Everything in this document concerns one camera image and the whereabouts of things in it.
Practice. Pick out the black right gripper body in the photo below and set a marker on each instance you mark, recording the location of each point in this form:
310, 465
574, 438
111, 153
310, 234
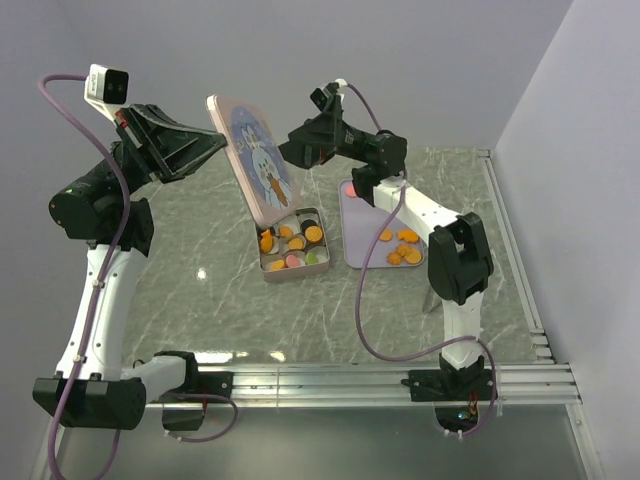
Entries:
343, 141

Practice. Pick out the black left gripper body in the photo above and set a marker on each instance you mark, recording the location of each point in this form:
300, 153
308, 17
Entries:
145, 146

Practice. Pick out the silver tin lid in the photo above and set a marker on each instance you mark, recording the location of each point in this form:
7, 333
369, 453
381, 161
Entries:
270, 191

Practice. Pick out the black round cookie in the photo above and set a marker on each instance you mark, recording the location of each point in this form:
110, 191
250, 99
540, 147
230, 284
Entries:
307, 224

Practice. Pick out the orange round biscuit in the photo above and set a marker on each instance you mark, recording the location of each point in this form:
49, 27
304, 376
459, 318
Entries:
314, 234

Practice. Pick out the plain orange scalloped cookie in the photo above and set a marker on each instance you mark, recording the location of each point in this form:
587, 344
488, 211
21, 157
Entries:
296, 243

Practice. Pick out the orange fish cookie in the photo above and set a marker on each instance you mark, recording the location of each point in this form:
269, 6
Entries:
266, 241
408, 236

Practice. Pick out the green round cookie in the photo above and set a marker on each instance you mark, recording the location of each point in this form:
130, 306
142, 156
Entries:
311, 259

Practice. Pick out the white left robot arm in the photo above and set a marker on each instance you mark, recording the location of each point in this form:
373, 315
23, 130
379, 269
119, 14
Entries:
90, 388

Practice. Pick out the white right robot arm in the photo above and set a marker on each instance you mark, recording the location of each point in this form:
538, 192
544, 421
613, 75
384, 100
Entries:
459, 260

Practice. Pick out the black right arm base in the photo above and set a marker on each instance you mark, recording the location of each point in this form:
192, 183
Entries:
464, 399

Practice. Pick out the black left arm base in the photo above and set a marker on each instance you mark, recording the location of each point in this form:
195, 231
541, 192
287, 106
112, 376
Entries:
185, 411

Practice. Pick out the square cookie tin box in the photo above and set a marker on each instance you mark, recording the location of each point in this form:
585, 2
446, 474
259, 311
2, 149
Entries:
280, 250

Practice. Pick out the plain orange round cookie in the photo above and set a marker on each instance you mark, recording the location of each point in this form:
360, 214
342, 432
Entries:
386, 235

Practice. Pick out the orange dotted round cookie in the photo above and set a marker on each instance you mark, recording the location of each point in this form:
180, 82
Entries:
277, 265

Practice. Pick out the orange flower cookie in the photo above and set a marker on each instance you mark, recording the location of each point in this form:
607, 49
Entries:
394, 258
404, 249

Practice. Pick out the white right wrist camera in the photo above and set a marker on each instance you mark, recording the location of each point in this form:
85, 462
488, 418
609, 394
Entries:
322, 95

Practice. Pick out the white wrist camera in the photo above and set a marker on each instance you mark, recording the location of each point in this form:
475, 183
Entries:
106, 90
322, 95

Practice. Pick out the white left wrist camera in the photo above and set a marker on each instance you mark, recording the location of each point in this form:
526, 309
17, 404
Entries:
106, 90

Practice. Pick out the aluminium mounting rail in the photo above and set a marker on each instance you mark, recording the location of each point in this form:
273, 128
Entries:
379, 385

